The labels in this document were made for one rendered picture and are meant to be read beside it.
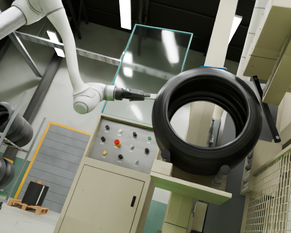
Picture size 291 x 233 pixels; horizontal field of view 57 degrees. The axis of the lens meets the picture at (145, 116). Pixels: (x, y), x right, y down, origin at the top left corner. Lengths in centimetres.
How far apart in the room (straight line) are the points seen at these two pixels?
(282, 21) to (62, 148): 995
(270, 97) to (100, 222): 136
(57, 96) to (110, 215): 1000
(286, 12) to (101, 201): 157
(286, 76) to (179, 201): 90
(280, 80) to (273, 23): 33
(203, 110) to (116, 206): 89
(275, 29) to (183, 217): 110
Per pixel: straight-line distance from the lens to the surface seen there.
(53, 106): 1158
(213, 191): 125
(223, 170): 127
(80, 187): 205
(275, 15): 148
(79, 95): 141
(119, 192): 196
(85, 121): 1103
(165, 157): 127
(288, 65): 160
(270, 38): 160
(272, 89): 170
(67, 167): 1064
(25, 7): 163
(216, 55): 199
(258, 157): 164
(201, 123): 172
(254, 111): 139
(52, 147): 1096
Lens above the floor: 59
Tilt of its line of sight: 21 degrees up
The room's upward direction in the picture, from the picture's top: 18 degrees clockwise
